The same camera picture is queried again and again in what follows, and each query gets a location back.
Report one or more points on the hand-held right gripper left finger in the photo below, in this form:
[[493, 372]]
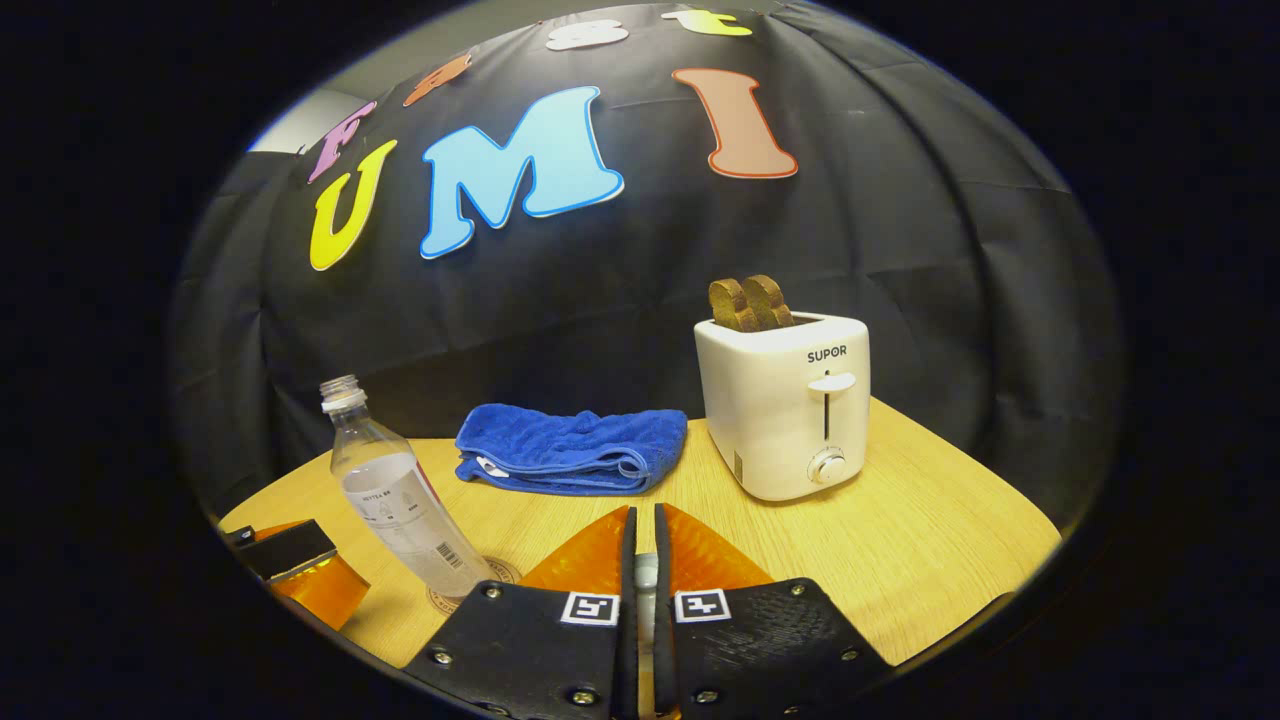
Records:
[[530, 650]]

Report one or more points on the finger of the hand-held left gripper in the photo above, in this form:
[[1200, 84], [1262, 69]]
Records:
[[290, 550], [325, 590]]

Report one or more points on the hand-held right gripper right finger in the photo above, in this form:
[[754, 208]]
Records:
[[760, 650]]

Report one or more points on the round brown coaster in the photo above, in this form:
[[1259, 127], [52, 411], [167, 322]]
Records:
[[508, 572]]

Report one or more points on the clear plastic water bottle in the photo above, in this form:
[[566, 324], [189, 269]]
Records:
[[400, 510]]

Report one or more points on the blue towel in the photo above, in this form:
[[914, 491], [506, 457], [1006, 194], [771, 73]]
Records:
[[570, 450]]

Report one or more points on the white toaster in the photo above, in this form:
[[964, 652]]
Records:
[[770, 420]]

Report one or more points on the black backdrop cloth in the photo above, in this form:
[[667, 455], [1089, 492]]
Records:
[[950, 250]]

